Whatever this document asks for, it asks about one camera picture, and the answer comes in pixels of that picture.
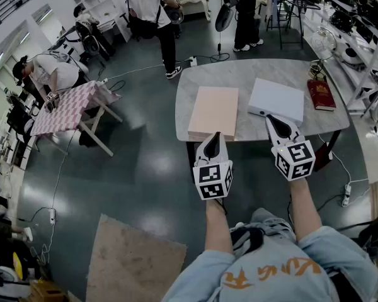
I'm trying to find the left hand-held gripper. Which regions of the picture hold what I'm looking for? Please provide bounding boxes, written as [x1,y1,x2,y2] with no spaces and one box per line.
[192,131,234,201]

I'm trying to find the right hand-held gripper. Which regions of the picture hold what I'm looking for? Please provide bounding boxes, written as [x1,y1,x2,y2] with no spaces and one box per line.
[265,114,317,182]

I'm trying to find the white box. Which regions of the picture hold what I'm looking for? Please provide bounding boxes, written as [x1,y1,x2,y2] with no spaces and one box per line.
[247,77,305,127]

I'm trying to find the pink box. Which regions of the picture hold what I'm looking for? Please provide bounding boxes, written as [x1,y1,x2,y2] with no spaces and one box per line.
[187,86,239,142]

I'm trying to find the person's right forearm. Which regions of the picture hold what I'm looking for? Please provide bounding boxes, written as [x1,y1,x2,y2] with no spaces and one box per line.
[289,177,323,243]

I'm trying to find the person's left forearm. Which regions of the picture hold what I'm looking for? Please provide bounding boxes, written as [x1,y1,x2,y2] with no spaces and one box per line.
[204,198,234,255]

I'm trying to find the dark table leg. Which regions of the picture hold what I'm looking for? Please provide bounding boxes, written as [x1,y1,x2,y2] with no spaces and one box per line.
[185,140,197,169]
[314,130,341,172]

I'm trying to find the red hardcover book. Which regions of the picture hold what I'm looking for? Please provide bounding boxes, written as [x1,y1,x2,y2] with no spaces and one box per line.
[307,79,337,112]

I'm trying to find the person's light denim jeans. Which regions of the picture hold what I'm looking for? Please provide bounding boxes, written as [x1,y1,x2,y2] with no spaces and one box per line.
[229,207,297,257]

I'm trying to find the white round appliance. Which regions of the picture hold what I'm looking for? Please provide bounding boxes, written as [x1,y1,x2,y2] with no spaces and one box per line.
[340,42,365,65]

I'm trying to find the white metal shelf rack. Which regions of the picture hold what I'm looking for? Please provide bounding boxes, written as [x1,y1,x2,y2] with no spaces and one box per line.
[302,0,378,116]

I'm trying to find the row of black bags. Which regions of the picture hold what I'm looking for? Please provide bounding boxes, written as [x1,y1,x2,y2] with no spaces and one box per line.
[305,0,378,59]

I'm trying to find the black metal stool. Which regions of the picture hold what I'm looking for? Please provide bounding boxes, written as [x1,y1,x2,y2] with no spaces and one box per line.
[266,0,321,50]

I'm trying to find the grey standing fan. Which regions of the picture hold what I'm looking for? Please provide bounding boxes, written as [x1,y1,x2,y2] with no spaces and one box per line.
[214,0,240,63]

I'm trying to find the person's light blue shirt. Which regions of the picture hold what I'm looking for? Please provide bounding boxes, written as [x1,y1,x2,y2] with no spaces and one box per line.
[161,225,378,302]

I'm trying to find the beige floor mat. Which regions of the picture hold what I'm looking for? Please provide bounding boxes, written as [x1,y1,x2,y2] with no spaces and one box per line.
[85,213,188,302]

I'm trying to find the pink checkered table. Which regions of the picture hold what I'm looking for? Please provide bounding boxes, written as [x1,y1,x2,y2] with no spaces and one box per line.
[30,80,123,157]

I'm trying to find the brown cardboard box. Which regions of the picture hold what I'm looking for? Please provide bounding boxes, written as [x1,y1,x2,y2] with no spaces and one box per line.
[28,280,69,302]

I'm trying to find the black desk fan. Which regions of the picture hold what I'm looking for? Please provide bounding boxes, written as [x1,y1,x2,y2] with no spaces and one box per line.
[0,264,31,288]

